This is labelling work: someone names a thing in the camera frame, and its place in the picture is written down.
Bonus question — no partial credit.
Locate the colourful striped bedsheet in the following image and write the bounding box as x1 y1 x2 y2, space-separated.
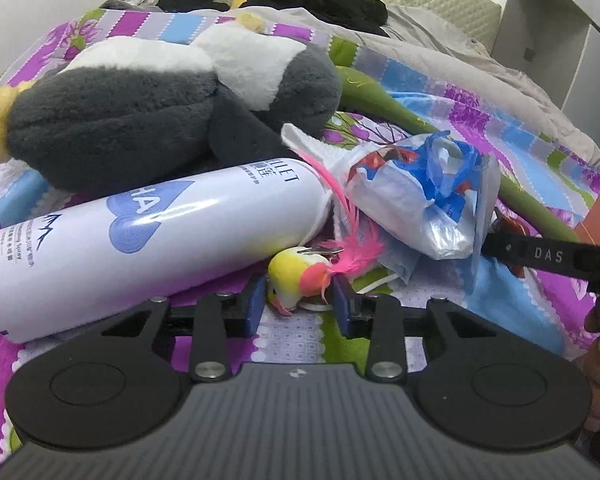
0 7 600 461

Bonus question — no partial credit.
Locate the yellow bird toy pink feather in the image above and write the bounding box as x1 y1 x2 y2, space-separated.
266 150 386 317

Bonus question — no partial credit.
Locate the pile of black clothes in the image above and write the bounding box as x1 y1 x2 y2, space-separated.
245 0 388 38

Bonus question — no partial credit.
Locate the white spray can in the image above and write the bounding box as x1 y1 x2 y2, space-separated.
0 162 333 346

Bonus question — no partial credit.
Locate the white grey wardrobe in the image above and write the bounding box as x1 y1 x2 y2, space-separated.
490 0 600 131

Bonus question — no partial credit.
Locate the grey duvet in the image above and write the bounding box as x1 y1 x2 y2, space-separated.
190 4 600 171

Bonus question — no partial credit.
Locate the grey blue cloth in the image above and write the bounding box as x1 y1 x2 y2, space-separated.
100 0 156 12

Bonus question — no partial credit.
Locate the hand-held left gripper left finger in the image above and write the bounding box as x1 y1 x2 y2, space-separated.
97 277 268 383

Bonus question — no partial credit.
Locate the grey white penguin plush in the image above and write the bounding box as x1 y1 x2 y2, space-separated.
0 12 343 191

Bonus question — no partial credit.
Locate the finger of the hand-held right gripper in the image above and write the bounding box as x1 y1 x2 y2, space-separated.
480 229 600 296

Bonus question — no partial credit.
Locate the blue white plastic bag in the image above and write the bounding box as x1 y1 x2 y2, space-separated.
342 132 502 296

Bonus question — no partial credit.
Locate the green plush stick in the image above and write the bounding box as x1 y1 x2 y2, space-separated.
337 65 581 243

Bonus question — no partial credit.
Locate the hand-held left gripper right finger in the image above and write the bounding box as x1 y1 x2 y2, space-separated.
330 280 501 383

